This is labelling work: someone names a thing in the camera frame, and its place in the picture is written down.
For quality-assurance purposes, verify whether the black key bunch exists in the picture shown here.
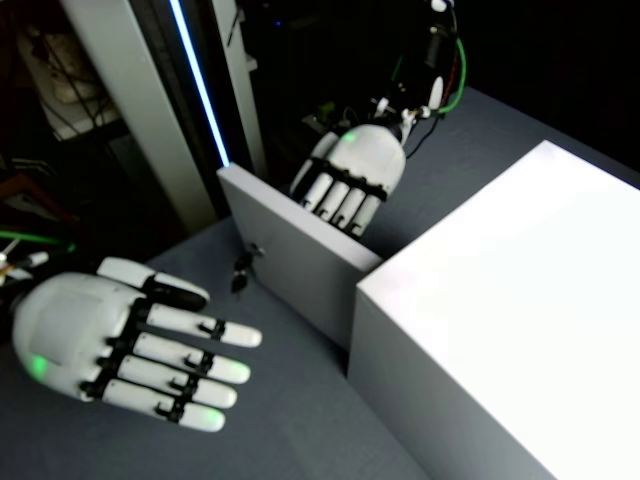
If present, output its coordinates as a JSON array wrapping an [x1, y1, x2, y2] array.
[[229, 242, 266, 296]]

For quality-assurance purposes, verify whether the green cable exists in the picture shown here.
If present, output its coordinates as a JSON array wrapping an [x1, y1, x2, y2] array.
[[433, 37, 468, 120], [0, 229, 77, 254]]

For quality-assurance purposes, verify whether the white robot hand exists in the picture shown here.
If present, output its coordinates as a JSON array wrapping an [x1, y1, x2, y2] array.
[[288, 124, 407, 237], [10, 256, 264, 433]]

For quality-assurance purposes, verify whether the green circuit board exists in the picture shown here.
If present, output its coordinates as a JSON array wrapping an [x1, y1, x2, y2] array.
[[301, 99, 361, 134]]

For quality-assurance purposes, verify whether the grey cabinet door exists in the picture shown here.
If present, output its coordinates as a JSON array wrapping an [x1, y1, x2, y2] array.
[[216, 163, 385, 352]]

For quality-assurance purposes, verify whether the grey table cloth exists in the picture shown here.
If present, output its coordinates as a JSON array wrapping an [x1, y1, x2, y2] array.
[[0, 84, 640, 480]]

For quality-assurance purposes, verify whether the blue-white LED light strip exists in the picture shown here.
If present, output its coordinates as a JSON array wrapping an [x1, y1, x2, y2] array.
[[168, 0, 232, 169]]

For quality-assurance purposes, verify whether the wide white frame pillar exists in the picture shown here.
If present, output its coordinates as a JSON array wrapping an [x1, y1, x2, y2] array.
[[58, 0, 219, 236]]

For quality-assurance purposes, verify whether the white cabinet box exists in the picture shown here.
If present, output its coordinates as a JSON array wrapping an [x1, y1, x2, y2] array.
[[347, 139, 640, 480]]

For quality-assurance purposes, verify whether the white device with cables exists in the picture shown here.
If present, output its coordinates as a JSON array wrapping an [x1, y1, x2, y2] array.
[[17, 19, 121, 141]]

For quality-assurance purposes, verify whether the narrow white frame pillar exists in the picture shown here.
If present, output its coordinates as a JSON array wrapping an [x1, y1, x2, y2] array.
[[208, 0, 269, 179]]

